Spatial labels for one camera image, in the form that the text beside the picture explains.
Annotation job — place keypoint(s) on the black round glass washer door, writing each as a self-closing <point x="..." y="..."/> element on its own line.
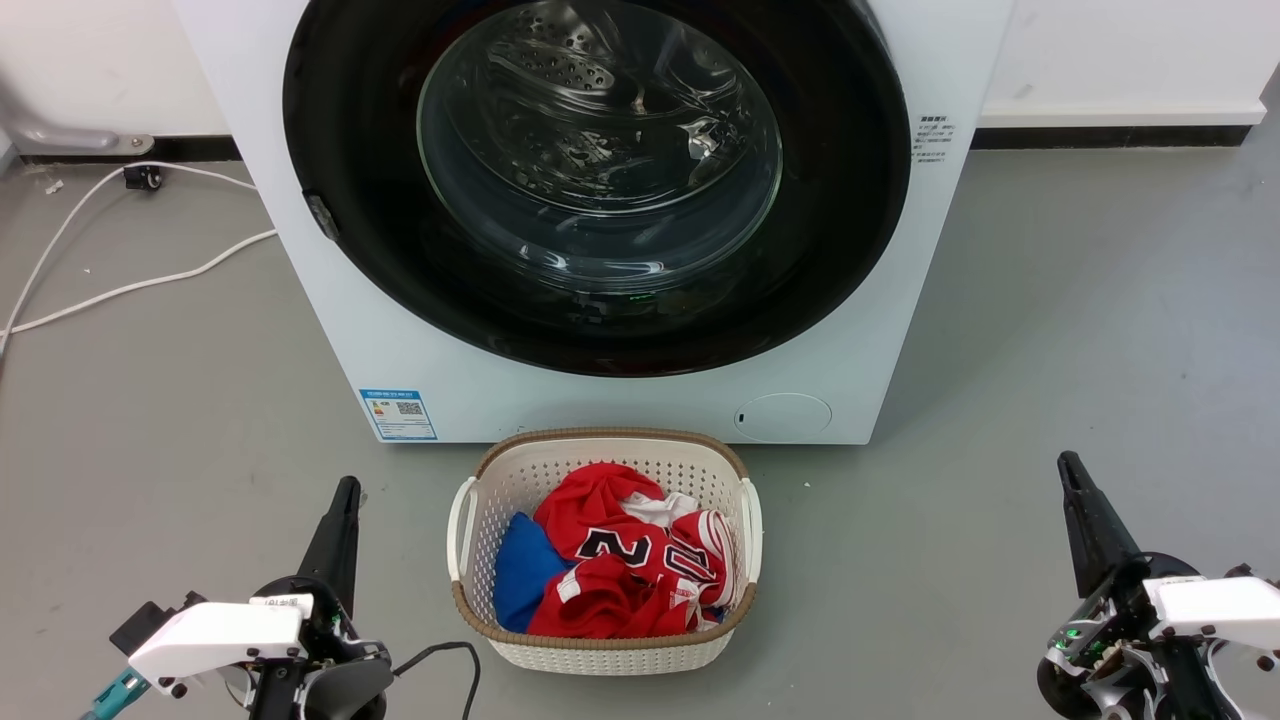
<point x="350" y="150"/>

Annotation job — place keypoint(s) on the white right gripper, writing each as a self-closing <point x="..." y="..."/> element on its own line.
<point x="1210" y="605"/>

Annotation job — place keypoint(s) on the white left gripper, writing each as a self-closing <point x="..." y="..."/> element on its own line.
<point x="230" y="635"/>

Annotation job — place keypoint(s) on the blue energy label sticker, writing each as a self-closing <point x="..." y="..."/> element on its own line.
<point x="398" y="414"/>

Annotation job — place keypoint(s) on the round filter cover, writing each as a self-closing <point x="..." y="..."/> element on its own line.
<point x="785" y="417"/>

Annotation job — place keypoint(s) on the small black plug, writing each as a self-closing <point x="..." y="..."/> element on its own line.
<point x="143" y="178"/>

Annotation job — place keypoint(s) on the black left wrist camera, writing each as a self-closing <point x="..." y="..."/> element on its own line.
<point x="145" y="622"/>

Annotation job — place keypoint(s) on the white front-load washing machine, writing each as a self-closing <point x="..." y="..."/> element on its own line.
<point x="900" y="300"/>

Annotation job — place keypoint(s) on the small printed text sticker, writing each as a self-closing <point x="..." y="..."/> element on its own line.
<point x="935" y="145"/>

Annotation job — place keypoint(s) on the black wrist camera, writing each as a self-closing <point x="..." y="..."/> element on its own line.
<point x="145" y="622"/>
<point x="1245" y="573"/>

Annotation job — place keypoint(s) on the blue garment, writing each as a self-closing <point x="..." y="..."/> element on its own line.
<point x="525" y="575"/>

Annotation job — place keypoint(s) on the white woven laundry basket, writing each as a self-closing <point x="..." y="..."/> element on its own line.
<point x="520" y="470"/>

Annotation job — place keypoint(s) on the white garment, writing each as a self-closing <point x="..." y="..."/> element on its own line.
<point x="660" y="508"/>

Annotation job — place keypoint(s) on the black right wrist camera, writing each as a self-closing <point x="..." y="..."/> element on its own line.
<point x="1245" y="573"/>

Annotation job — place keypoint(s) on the red basketball jersey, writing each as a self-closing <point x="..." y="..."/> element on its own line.
<point x="600" y="595"/>

